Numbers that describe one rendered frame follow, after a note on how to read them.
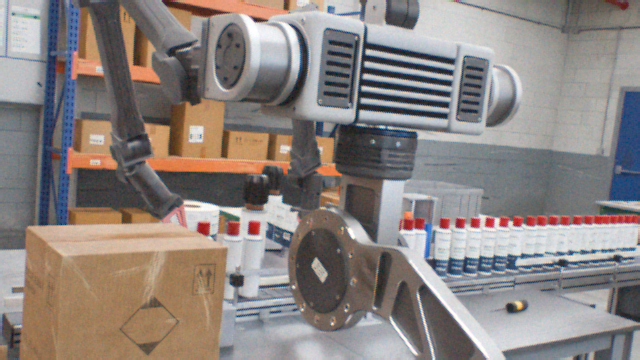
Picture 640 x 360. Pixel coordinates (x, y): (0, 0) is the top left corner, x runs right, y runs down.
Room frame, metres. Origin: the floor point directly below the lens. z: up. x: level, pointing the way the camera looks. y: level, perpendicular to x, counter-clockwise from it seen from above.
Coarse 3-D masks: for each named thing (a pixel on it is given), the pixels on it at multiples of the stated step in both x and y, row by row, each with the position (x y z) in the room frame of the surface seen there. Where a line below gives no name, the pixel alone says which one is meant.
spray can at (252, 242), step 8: (248, 224) 1.70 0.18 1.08; (256, 224) 1.69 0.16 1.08; (248, 232) 1.69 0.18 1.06; (256, 232) 1.69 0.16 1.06; (248, 240) 1.68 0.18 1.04; (256, 240) 1.68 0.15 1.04; (248, 248) 1.68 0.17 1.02; (256, 248) 1.68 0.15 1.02; (248, 256) 1.68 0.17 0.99; (256, 256) 1.69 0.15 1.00; (248, 264) 1.68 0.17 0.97; (256, 264) 1.69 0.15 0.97; (248, 280) 1.68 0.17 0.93; (256, 280) 1.69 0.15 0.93; (240, 288) 1.69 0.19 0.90; (248, 288) 1.68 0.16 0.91; (256, 288) 1.69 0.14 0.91; (240, 296) 1.69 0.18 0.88; (248, 296) 1.68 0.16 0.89; (256, 296) 1.69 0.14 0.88
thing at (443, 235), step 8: (440, 224) 2.12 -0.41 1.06; (448, 224) 2.12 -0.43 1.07; (440, 232) 2.11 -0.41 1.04; (448, 232) 2.11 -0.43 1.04; (440, 240) 2.11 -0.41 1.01; (448, 240) 2.11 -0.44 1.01; (440, 248) 2.11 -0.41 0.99; (448, 248) 2.11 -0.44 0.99; (440, 256) 2.11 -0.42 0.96; (448, 256) 2.12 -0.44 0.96; (432, 264) 2.13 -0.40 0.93; (440, 264) 2.11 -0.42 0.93; (440, 272) 2.11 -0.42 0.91
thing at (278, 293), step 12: (480, 276) 2.22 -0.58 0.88; (492, 276) 2.24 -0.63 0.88; (504, 276) 2.27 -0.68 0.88; (276, 288) 1.81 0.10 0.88; (288, 288) 1.82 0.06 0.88; (240, 300) 1.66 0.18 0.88; (252, 300) 1.67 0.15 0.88; (264, 300) 1.69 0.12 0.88; (12, 312) 1.40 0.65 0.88; (12, 324) 1.33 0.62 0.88
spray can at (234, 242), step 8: (232, 224) 1.65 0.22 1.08; (232, 232) 1.65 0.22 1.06; (224, 240) 1.65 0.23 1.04; (232, 240) 1.64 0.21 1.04; (240, 240) 1.66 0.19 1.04; (232, 248) 1.64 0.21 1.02; (240, 248) 1.66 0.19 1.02; (232, 256) 1.64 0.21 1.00; (240, 256) 1.66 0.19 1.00; (232, 264) 1.65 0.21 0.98; (232, 288) 1.65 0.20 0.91; (224, 296) 1.64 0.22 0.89; (232, 296) 1.65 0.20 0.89
